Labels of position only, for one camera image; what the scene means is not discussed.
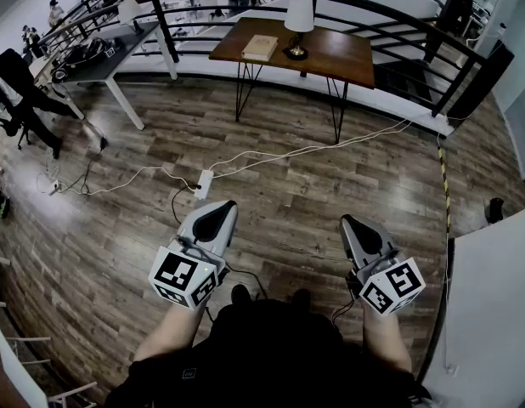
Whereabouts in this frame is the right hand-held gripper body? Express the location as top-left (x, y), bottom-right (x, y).
top-left (346, 244), bottom-right (426, 316)

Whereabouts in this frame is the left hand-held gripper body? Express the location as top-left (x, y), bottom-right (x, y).
top-left (148, 231), bottom-right (230, 312)

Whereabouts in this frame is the white shade table lamp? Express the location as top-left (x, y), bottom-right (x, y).
top-left (282, 0), bottom-right (316, 62)

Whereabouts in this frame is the person's left forearm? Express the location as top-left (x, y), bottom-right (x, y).
top-left (133, 299), bottom-right (204, 363)

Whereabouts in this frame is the person's right forearm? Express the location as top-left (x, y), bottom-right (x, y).
top-left (362, 299), bottom-right (413, 374)

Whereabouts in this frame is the white power strip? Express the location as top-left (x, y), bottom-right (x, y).
top-left (193, 169), bottom-right (215, 201)

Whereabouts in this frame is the yellow black striped tape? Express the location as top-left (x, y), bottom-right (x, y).
top-left (437, 145), bottom-right (453, 240)

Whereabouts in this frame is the black object on floor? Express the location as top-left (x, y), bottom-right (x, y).
top-left (484, 196), bottom-right (505, 225)

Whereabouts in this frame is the person's body in black clothing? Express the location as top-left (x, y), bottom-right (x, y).
top-left (104, 284), bottom-right (433, 408)

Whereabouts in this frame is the dark-topped table with white legs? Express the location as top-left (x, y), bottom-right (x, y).
top-left (49, 20), bottom-right (179, 132)

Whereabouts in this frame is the black railing end panel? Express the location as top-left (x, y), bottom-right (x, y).
top-left (447, 39), bottom-right (516, 121)

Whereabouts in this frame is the beige book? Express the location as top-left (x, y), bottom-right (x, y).
top-left (240, 34), bottom-right (279, 62)

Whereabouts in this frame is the white metal rack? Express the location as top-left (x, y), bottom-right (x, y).
top-left (0, 252), bottom-right (98, 408)

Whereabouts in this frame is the black metal railing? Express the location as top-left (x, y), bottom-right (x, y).
top-left (37, 0), bottom-right (488, 118)

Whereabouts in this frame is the pile of black equipment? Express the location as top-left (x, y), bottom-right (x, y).
top-left (52, 38), bottom-right (115, 80)

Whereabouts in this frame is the black cable at power strip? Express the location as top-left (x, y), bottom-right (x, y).
top-left (171, 184), bottom-right (202, 225)

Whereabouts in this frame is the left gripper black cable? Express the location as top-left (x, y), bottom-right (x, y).
top-left (202, 261), bottom-right (270, 325)

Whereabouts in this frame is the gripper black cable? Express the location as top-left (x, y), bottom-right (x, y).
top-left (330, 286), bottom-right (358, 329)
top-left (202, 261), bottom-right (270, 325)

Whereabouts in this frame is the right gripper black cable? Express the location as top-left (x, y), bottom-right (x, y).
top-left (330, 286), bottom-right (358, 329)

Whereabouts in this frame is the white power cable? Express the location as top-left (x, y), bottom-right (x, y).
top-left (207, 117), bottom-right (416, 174)
top-left (211, 121), bottom-right (415, 180)

